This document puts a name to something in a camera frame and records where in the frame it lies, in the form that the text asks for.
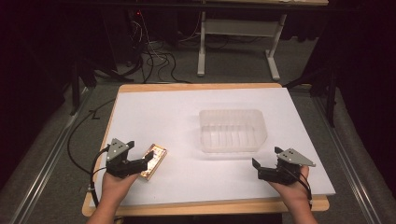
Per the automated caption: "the person's left hand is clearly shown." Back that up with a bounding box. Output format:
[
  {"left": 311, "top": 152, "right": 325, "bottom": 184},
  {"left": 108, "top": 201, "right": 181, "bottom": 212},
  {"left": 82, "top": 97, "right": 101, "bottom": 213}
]
[{"left": 100, "top": 170, "right": 140, "bottom": 207}]

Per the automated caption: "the metal floor rail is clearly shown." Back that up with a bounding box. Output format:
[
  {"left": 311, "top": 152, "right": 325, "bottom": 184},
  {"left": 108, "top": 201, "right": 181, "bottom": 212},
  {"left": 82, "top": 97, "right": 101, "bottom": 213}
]
[
  {"left": 311, "top": 92, "right": 375, "bottom": 224},
  {"left": 8, "top": 87, "right": 94, "bottom": 224}
]

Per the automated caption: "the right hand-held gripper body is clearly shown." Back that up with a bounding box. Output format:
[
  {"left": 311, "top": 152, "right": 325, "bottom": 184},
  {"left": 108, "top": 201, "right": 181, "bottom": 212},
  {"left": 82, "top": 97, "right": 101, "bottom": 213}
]
[{"left": 257, "top": 147, "right": 317, "bottom": 187}]

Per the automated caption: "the black stand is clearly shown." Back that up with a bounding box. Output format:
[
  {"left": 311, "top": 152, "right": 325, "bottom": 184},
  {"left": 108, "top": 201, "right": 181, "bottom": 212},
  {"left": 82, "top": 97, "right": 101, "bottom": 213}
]
[
  {"left": 282, "top": 62, "right": 340, "bottom": 129},
  {"left": 68, "top": 55, "right": 134, "bottom": 117}
]

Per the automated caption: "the white sheet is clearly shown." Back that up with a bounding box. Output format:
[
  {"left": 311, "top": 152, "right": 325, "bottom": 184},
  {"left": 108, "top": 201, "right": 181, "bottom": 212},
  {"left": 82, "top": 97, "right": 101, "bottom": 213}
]
[{"left": 89, "top": 87, "right": 336, "bottom": 208}]

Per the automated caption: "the tangle of cables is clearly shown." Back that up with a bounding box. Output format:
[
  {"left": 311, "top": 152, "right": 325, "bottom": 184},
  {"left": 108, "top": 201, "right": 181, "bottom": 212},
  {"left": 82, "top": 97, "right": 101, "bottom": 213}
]
[{"left": 124, "top": 8, "right": 204, "bottom": 85}]

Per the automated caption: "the white metal desk frame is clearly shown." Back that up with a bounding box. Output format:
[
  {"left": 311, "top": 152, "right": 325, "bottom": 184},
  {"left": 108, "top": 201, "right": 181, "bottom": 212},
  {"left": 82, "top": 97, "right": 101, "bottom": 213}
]
[{"left": 196, "top": 10, "right": 288, "bottom": 82}]

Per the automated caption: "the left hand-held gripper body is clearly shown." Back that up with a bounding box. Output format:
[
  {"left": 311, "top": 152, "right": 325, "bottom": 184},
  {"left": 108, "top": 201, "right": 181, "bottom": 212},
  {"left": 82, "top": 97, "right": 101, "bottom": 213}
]
[{"left": 105, "top": 137, "right": 140, "bottom": 179}]

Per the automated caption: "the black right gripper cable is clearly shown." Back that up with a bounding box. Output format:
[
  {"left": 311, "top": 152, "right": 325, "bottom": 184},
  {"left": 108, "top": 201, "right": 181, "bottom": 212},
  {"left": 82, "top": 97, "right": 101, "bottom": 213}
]
[{"left": 290, "top": 170, "right": 314, "bottom": 210}]

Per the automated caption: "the long black floor cable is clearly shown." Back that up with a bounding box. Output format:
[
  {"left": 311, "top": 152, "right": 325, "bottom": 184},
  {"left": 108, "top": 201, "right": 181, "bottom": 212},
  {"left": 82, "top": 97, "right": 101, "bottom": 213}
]
[{"left": 66, "top": 98, "right": 117, "bottom": 175}]

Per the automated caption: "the clear plastic container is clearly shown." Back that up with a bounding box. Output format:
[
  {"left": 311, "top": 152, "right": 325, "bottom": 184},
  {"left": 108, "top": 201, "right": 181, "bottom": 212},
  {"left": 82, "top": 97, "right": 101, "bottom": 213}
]
[{"left": 198, "top": 108, "right": 269, "bottom": 154}]

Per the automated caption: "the person's right hand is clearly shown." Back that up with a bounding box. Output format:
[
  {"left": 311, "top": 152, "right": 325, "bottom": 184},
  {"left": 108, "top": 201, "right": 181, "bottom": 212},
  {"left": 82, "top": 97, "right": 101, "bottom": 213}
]
[{"left": 268, "top": 165, "right": 313, "bottom": 210}]

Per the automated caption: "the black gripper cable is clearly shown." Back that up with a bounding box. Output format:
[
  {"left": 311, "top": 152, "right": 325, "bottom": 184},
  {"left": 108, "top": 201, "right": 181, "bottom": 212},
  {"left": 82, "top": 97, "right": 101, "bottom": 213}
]
[
  {"left": 89, "top": 145, "right": 111, "bottom": 209},
  {"left": 290, "top": 170, "right": 314, "bottom": 210}
]

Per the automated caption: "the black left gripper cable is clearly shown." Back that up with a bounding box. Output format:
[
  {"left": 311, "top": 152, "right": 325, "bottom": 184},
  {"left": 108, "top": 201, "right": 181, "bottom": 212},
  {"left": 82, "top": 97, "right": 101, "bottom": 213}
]
[{"left": 89, "top": 145, "right": 111, "bottom": 209}]

